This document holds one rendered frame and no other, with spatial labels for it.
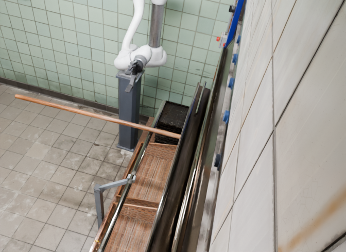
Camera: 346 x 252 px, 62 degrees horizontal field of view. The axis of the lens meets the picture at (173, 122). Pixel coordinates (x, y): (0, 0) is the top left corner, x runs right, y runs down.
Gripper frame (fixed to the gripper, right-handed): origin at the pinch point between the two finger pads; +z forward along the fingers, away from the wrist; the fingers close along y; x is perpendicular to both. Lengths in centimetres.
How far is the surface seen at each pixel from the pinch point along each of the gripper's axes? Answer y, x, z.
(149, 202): 71, -30, 34
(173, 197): 8, -45, 64
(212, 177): -42, -55, 84
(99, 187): 53, 2, 44
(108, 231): 31, -19, 78
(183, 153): 8, -44, 37
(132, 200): 75, -17, 34
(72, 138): 149, 85, -60
